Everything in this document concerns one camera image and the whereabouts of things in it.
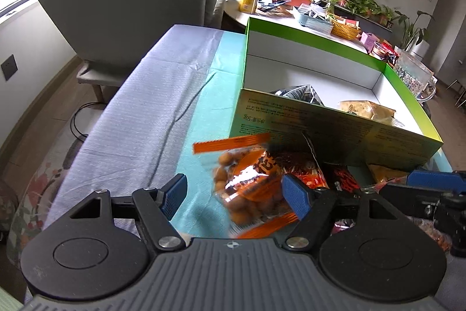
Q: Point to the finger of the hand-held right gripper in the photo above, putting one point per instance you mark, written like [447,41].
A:
[407,198]
[437,180]

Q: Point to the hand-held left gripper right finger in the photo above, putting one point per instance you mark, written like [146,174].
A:
[296,200]

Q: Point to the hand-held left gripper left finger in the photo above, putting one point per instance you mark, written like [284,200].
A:
[174,196]

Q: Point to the brown snack packet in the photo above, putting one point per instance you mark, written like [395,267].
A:
[386,172]

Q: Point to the orange peanut packet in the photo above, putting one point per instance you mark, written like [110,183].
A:
[251,183]

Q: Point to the green cardboard box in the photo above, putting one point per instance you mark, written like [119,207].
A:
[327,129]

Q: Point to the orange snack packet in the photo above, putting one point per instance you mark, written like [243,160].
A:
[431,234]

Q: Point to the dark red snack packet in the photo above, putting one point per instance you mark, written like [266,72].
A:
[344,178]

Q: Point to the beige snack packet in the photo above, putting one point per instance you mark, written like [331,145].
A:
[367,110]

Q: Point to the teal table cloth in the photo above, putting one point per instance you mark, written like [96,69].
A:
[145,96]

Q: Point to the black snack packet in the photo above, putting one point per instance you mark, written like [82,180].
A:
[296,94]

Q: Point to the glass pitcher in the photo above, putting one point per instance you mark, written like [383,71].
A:
[413,72]

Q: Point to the floral rug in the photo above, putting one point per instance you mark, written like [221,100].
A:
[36,183]

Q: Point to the leafy plant in white pot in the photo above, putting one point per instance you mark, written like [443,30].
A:
[415,26]

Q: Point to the pink box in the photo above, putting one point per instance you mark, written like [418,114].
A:
[369,40]

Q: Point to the wicker basket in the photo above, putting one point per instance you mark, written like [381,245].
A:
[344,27]

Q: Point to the light blue container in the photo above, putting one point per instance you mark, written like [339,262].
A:
[304,17]

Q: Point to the grey armchair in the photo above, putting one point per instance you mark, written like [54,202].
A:
[127,5]

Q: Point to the dark wall socket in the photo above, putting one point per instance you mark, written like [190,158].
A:
[9,67]

